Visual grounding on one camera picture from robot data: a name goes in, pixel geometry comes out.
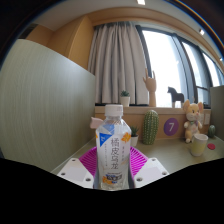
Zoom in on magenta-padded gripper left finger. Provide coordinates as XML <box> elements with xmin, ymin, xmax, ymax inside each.
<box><xmin>56</xmin><ymin>146</ymin><xmax>100</xmax><ymax>190</ymax></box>

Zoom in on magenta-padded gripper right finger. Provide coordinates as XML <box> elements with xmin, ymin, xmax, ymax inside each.
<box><xmin>129</xmin><ymin>146</ymin><xmax>170</xmax><ymax>190</ymax></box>

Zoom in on clear plastic drink bottle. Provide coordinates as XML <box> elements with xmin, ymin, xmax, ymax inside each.
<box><xmin>95</xmin><ymin>104</ymin><xmax>132</xmax><ymax>191</ymax></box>

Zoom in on small plant in white pot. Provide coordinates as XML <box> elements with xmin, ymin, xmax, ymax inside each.
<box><xmin>129</xmin><ymin>125</ymin><xmax>140</xmax><ymax>148</ymax></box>
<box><xmin>119</xmin><ymin>89</ymin><xmax>131</xmax><ymax>108</ymax></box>

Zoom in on tall green cactus ornament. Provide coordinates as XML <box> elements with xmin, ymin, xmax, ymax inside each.
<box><xmin>142</xmin><ymin>109</ymin><xmax>160</xmax><ymax>146</ymax></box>

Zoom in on round purple number sign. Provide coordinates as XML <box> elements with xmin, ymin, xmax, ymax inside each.
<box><xmin>163</xmin><ymin>117</ymin><xmax>180</xmax><ymax>137</ymax></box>

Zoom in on pale yellow paper cup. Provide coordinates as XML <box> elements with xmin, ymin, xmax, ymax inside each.
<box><xmin>190</xmin><ymin>133</ymin><xmax>209</xmax><ymax>157</ymax></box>

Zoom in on beige plush mouse toy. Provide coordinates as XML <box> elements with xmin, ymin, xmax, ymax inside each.
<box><xmin>181</xmin><ymin>99</ymin><xmax>205</xmax><ymax>144</ymax></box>

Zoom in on grey-green desk partition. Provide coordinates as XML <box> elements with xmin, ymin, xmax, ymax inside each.
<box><xmin>209</xmin><ymin>85</ymin><xmax>224</xmax><ymax>141</ymax></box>
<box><xmin>0</xmin><ymin>38</ymin><xmax>97</xmax><ymax>174</ymax></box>

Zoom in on wooden hand model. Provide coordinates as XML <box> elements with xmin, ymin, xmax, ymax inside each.
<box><xmin>142</xmin><ymin>68</ymin><xmax>158</xmax><ymax>108</ymax></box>

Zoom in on dark-framed window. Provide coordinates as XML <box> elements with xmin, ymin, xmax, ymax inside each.
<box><xmin>134</xmin><ymin>24</ymin><xmax>224</xmax><ymax>109</ymax></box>

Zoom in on grey pleated curtain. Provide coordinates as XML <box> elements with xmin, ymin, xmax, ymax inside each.
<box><xmin>87</xmin><ymin>21</ymin><xmax>150</xmax><ymax>106</ymax></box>

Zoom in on ceiling strip lights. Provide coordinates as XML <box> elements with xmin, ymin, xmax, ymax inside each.
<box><xmin>136</xmin><ymin>0</ymin><xmax>206</xmax><ymax>36</ymax></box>

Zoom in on white wall socket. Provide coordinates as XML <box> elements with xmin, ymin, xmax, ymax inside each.
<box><xmin>203</xmin><ymin>113</ymin><xmax>212</xmax><ymax>126</ymax></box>

